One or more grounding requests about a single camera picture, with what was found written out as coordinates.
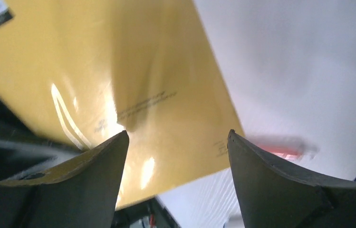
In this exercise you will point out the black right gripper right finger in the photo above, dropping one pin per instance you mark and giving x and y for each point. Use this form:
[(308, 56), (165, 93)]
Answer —
[(275, 193)]

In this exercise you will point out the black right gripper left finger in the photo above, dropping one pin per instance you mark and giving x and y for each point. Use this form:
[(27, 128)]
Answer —
[(78, 193)]

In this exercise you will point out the yellow paperback book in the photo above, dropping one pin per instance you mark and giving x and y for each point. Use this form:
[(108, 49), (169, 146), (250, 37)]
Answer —
[(81, 71)]

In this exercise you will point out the orange pen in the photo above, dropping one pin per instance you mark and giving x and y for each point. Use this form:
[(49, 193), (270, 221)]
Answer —
[(287, 147)]

